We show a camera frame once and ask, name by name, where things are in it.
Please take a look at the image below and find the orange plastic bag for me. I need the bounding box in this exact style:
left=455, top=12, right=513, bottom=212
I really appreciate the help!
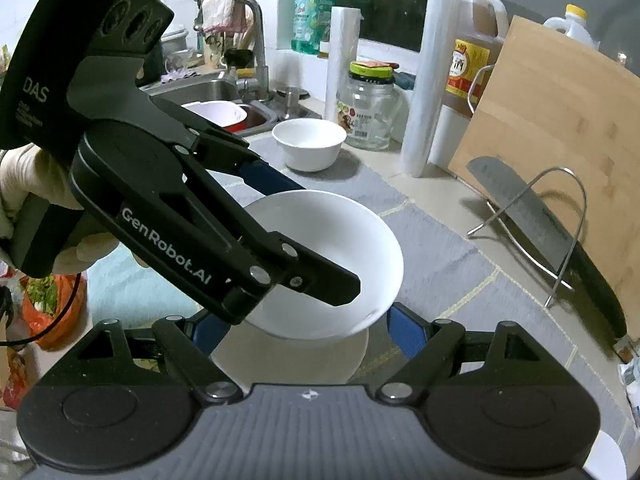
left=22, top=274, right=89, bottom=351

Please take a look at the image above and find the white jug with yellow cap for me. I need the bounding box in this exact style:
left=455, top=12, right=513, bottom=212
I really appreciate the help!
left=542, top=3, right=601, bottom=51

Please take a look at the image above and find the black cable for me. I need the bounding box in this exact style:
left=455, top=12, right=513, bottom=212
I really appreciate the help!
left=0, top=274, right=86, bottom=346

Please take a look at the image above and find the pink cloth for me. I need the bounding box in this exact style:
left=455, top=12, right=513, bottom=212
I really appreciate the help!
left=201, top=0, right=255, bottom=35

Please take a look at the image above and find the bamboo cutting board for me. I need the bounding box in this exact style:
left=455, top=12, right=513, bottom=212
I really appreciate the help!
left=447, top=14, right=640, bottom=281

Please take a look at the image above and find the tall plastic wrap roll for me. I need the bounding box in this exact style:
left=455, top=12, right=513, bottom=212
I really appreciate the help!
left=399, top=0, right=459, bottom=177

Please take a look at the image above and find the metal wire rack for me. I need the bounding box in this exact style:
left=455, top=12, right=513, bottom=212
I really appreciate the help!
left=467, top=166, right=589, bottom=309

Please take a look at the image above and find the white flower-print bowl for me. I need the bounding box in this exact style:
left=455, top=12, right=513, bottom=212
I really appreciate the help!
left=242, top=188, right=405, bottom=341
left=272, top=118, right=348, bottom=173
left=209, top=327, right=371, bottom=385

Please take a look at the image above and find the green dish soap dispenser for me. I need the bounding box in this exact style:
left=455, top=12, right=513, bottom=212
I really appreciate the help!
left=292, top=0, right=334, bottom=56

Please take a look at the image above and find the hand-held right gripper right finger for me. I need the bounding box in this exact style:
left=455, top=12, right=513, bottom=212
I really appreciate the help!
left=375, top=302, right=572, bottom=406

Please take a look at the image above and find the grey checked dish mat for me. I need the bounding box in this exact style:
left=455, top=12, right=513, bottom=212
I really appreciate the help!
left=85, top=135, right=627, bottom=461

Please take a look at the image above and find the glass jar with green lid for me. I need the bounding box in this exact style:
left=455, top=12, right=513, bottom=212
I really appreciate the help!
left=337, top=61, right=404, bottom=151

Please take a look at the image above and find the black-handled cleaver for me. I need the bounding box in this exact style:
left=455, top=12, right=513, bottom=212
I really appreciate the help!
left=465, top=156, right=629, bottom=342

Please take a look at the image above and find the person's left hand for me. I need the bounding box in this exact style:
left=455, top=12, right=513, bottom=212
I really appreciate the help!
left=0, top=143, right=122, bottom=276

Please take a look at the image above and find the steel sink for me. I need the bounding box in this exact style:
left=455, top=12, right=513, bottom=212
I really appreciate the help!
left=140, top=72, right=321, bottom=136

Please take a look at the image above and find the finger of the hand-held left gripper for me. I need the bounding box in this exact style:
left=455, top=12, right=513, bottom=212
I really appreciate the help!
left=149, top=97, right=307, bottom=194
left=179, top=151, right=362, bottom=307

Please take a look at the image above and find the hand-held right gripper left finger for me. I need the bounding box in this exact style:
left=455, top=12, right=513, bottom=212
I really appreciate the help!
left=60, top=309, right=241, bottom=407

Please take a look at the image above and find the cooking oil bottle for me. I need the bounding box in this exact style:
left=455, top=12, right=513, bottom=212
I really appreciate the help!
left=444, top=0, right=506, bottom=119

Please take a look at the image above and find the metal faucet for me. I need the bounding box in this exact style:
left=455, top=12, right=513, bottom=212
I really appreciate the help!
left=234, top=0, right=274, bottom=104

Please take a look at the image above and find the red and white basin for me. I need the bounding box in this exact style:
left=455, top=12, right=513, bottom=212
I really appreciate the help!
left=182, top=100, right=249, bottom=134

